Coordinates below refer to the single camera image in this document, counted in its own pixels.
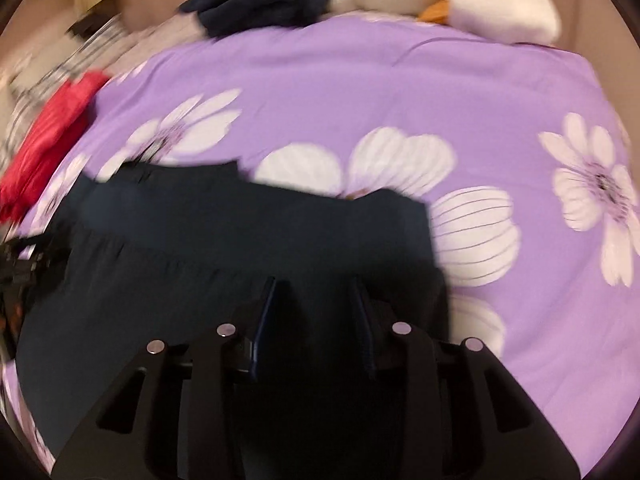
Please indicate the beige bed sheet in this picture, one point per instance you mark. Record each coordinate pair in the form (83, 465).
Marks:
(175, 30)

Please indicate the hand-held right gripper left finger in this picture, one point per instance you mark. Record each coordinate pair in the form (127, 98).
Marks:
(265, 325)

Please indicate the white plush goose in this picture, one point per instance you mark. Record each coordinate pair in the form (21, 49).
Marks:
(490, 0)

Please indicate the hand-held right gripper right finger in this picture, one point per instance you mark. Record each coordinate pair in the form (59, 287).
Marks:
(364, 327)

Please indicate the red down jacket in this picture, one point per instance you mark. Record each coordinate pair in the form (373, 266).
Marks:
(45, 145)

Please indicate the navy zip jacket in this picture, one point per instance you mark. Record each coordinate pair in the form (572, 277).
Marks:
(200, 240)

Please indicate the grey plaid pillow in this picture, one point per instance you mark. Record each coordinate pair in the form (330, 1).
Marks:
(95, 45)

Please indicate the purple floral blanket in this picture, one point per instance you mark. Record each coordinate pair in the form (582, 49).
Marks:
(375, 85)

